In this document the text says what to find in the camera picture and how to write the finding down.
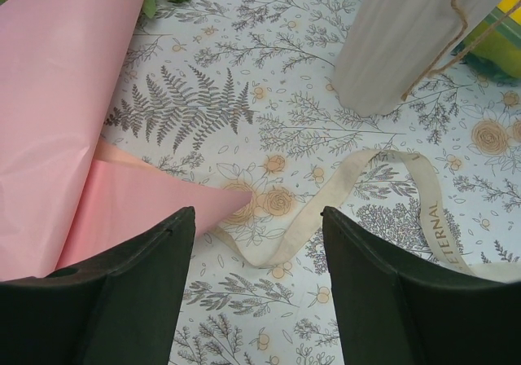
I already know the pink wrapping paper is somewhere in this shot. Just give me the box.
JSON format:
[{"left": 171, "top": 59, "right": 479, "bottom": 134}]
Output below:
[{"left": 1, "top": 0, "right": 251, "bottom": 280}]

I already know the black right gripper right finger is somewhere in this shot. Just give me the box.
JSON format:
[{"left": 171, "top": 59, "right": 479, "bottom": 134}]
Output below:
[{"left": 322, "top": 207, "right": 520, "bottom": 364}]

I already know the cream ribbon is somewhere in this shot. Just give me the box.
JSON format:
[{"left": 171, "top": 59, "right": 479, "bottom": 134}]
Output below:
[{"left": 212, "top": 150, "right": 520, "bottom": 283}]

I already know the floral patterned table mat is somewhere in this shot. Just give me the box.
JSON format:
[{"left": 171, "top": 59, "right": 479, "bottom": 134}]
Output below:
[{"left": 103, "top": 0, "right": 520, "bottom": 364}]

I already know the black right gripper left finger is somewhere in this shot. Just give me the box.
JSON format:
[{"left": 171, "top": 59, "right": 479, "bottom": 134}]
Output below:
[{"left": 1, "top": 207, "right": 195, "bottom": 365}]

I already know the white ribbed vase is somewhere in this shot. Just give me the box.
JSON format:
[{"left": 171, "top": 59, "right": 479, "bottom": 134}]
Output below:
[{"left": 332, "top": 0, "right": 501, "bottom": 117}]

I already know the teal plastic fruit basket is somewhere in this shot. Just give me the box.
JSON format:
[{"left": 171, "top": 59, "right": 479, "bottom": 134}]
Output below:
[{"left": 462, "top": 8, "right": 520, "bottom": 84}]

